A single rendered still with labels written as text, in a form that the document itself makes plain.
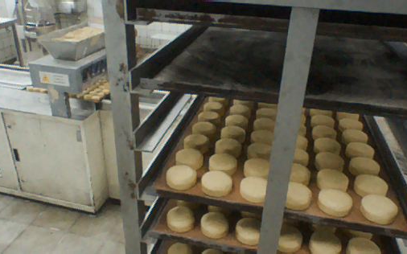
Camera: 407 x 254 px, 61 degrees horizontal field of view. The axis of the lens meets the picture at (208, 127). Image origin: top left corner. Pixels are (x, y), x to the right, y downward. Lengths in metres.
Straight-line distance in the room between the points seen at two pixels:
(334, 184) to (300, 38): 0.27
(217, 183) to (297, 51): 0.25
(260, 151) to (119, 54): 0.32
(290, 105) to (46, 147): 2.32
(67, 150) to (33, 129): 0.27
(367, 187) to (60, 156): 2.24
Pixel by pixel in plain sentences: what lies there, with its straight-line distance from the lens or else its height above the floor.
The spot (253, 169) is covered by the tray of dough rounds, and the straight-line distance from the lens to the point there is 0.60.
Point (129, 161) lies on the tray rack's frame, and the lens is 0.53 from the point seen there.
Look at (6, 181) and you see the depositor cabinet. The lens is 3.11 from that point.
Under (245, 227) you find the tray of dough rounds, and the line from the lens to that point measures 0.62.
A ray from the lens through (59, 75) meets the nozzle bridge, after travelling 2.31.
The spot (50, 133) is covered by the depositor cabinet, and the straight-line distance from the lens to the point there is 2.57.
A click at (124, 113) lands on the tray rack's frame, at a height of 1.63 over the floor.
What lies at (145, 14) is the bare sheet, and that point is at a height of 1.77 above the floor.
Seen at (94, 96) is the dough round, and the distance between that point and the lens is 2.48.
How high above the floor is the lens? 1.84
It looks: 27 degrees down
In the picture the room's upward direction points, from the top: 3 degrees clockwise
